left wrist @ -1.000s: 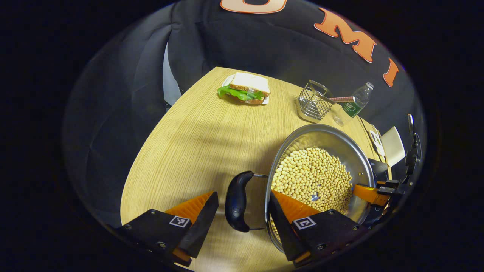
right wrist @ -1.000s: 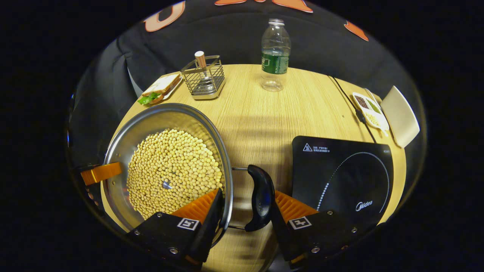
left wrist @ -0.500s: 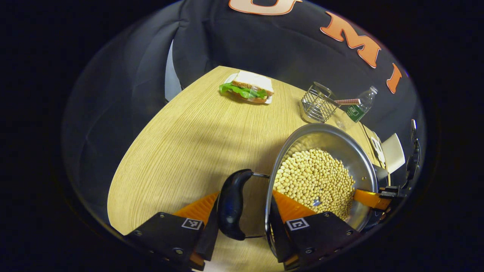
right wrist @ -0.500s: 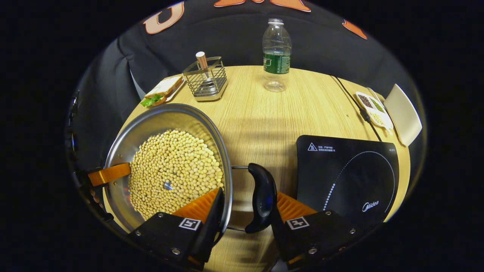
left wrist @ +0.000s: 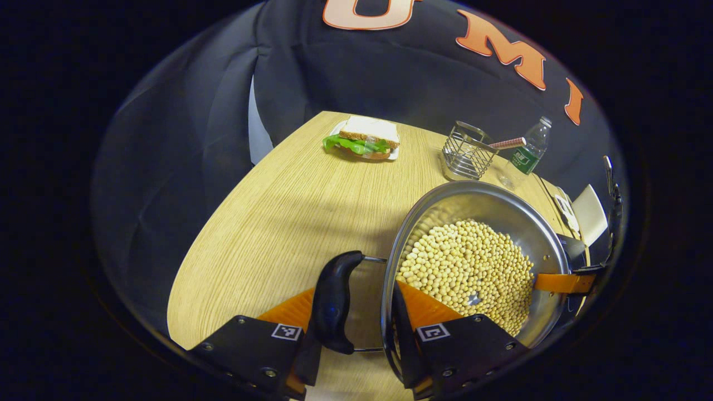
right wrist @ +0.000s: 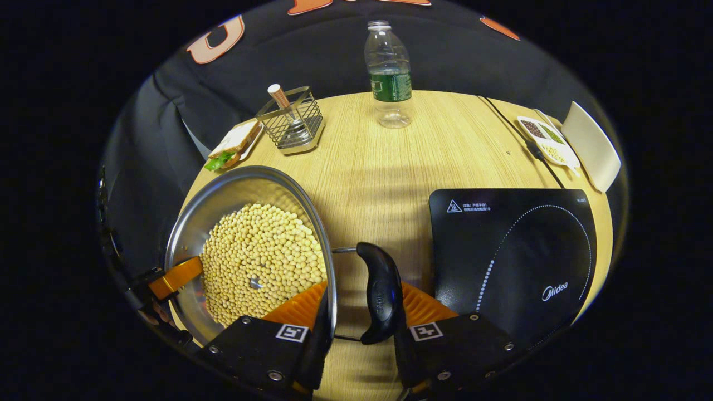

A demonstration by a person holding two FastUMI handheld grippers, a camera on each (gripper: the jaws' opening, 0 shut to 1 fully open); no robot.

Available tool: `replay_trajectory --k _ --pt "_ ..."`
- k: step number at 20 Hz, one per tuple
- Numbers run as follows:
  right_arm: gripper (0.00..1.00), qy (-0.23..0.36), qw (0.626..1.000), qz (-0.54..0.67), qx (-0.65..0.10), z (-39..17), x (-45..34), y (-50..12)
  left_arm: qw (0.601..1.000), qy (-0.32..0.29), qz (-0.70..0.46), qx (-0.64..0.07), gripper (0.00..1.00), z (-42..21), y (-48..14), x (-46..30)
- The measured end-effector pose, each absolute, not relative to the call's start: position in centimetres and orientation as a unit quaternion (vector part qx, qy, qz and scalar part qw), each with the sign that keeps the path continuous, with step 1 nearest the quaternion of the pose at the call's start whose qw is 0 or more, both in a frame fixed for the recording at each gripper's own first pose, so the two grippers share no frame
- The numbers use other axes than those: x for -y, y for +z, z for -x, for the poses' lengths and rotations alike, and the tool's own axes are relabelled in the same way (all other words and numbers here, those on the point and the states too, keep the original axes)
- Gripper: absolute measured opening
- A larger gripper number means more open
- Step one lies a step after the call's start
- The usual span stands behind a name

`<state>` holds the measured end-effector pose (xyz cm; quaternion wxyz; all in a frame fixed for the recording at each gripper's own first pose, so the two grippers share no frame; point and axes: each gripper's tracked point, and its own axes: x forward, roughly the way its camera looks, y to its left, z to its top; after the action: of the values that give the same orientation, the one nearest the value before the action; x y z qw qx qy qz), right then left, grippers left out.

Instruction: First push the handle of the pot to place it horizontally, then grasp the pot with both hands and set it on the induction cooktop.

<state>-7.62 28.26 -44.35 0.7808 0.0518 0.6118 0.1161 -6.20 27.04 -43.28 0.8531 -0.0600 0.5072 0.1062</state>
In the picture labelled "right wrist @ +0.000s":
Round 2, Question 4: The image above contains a white divided bean dish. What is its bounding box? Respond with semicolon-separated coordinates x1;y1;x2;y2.
516;115;581;169

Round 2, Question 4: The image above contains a white spoon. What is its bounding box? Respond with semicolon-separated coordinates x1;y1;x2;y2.
535;109;563;131

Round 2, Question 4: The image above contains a black induction cooktop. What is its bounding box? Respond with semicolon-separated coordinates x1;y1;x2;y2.
429;188;598;351

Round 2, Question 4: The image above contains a metal wire basket holder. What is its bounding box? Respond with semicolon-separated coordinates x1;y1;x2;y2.
256;85;325;155

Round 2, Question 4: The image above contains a steel pot with black handle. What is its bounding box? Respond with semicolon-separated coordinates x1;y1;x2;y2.
164;165;406;346

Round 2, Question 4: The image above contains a wooden-handled utensil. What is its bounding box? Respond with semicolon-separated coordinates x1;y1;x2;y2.
267;84;297;122

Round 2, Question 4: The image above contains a sandwich with lettuce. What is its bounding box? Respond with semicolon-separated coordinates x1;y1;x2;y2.
203;121;262;172

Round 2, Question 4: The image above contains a white toaster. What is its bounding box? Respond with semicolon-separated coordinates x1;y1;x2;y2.
560;101;622;193

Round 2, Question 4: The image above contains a white plate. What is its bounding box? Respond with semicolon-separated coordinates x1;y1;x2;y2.
211;121;265;170

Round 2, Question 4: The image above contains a black power cable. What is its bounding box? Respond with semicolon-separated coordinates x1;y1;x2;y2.
479;96;566;189

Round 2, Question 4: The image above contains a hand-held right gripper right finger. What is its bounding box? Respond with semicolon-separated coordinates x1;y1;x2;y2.
394;282;516;395

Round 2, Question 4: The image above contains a pile of yellow soybeans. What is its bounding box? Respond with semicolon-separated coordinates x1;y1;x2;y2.
201;203;328;328

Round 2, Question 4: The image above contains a clear plastic water bottle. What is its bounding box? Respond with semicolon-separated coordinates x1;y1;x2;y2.
364;21;413;129

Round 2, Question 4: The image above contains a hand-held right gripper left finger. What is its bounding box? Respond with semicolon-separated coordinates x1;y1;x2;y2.
198;281;334;398

